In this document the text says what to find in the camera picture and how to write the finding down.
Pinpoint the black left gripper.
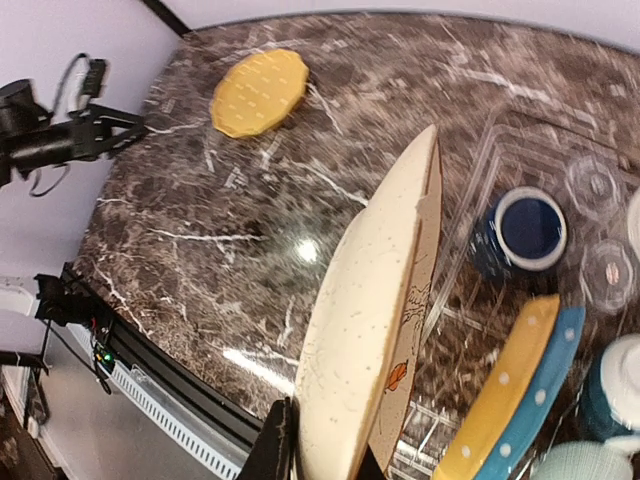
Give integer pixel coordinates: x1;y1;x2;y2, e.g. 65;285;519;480
44;103;149;163

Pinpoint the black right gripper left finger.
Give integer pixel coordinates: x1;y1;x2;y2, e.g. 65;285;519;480
240;397;295;480

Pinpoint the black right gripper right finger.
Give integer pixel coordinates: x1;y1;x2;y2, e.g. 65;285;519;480
358;446;386;480

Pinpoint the cream bird pattern plate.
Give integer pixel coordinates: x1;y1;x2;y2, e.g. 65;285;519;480
292;126;443;479

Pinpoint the yellow polka dot plate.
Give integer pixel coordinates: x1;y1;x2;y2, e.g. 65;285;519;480
433;294;560;479
210;49;310;138

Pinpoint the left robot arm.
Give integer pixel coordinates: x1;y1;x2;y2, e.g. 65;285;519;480
1;79;148;186

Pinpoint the small circuit board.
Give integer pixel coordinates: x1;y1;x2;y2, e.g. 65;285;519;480
89;316;116;378

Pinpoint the blue polka dot plate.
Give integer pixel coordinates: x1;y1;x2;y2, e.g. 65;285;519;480
476;306;586;480

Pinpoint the pale green ribbed bowl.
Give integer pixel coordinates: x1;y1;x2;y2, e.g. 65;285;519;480
530;441;634;480

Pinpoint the teal and white mug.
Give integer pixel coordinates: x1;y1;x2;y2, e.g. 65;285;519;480
579;334;639;455

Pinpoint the dark blue mug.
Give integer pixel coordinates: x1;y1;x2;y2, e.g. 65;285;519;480
469;186;568;280

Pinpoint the clear glass cup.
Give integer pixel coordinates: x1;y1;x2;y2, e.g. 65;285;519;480
580;239;635;314
565;155;623;222

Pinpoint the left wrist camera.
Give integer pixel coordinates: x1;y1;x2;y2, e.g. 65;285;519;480
53;52;108;115

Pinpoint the white slotted cable duct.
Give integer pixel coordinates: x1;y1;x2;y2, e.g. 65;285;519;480
69;325;246;479

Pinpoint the black frame post left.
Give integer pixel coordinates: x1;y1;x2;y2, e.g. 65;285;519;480
141;0;191;37

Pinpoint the metal wire dish rack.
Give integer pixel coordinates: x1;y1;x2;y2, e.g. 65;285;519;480
387;107;639;479

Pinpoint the black front rail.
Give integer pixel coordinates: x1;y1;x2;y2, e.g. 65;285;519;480
61;263;262;451

